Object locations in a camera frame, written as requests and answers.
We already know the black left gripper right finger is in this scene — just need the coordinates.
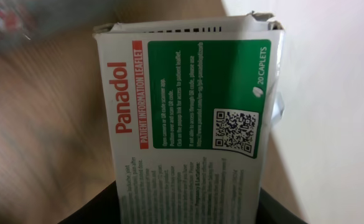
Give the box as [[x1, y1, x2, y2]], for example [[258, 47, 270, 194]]
[[255, 189, 307, 224]]

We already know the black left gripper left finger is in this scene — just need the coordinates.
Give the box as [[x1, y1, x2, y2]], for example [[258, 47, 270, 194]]
[[58, 181, 121, 224]]

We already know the white green Panadol box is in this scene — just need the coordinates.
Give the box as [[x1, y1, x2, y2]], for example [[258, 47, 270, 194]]
[[93, 12, 284, 223]]

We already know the grey plastic mesh basket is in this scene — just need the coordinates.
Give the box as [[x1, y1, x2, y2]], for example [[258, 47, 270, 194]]
[[0, 0, 116, 52]]

